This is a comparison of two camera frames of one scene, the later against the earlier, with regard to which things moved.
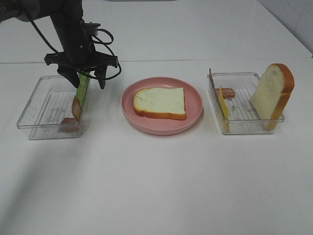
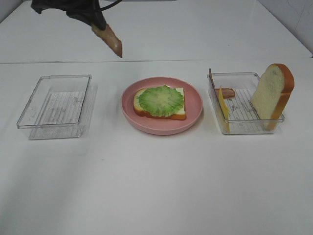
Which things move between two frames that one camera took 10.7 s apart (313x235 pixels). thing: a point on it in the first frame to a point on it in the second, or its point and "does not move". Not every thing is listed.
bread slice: x=272 y=93 does not move
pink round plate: x=162 y=105 does not move
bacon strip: x=71 y=125 to x=110 y=37
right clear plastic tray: x=232 y=93 does not move
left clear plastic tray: x=49 y=113 does not move
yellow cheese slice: x=225 y=111 does not move
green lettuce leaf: x=81 y=90 to x=162 y=101
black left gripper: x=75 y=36 to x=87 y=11
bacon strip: x=227 y=92 does not move
